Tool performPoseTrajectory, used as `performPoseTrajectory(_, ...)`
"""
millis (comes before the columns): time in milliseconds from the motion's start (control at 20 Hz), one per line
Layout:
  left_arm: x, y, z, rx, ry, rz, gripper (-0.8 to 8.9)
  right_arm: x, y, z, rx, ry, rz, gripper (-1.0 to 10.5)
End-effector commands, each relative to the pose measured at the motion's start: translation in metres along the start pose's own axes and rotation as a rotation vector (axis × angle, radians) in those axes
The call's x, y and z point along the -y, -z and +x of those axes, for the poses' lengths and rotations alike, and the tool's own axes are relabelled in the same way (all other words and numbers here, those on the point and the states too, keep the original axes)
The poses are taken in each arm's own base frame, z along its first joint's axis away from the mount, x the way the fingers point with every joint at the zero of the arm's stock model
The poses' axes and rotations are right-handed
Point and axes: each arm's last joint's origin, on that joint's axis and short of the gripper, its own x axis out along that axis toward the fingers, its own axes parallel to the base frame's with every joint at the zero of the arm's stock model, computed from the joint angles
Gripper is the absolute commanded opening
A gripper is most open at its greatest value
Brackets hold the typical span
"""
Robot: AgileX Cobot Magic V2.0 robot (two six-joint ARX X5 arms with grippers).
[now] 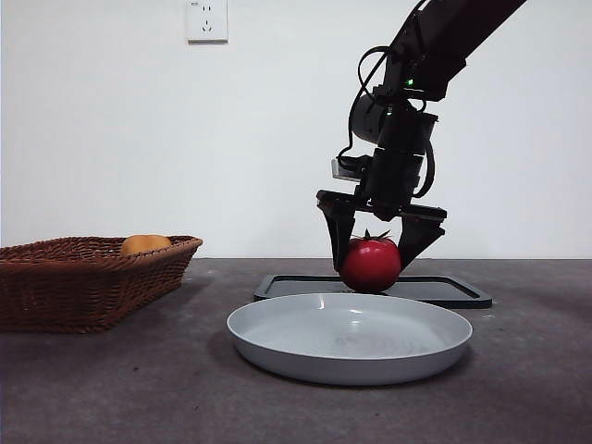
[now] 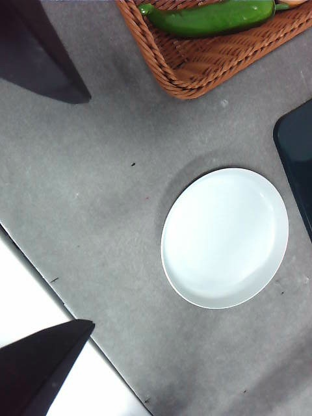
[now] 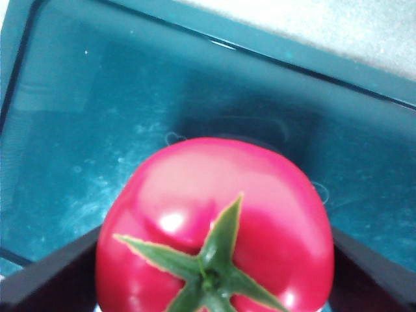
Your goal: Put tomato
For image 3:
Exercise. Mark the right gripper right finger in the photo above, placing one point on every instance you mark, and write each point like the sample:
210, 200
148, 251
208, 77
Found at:
367, 286

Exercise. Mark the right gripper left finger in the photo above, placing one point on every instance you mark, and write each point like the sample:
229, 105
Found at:
48, 286

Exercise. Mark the red tomato with green stem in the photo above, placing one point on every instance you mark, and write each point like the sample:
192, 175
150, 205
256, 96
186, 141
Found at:
214, 211

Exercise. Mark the black rectangular tray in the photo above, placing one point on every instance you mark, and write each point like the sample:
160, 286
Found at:
97, 113

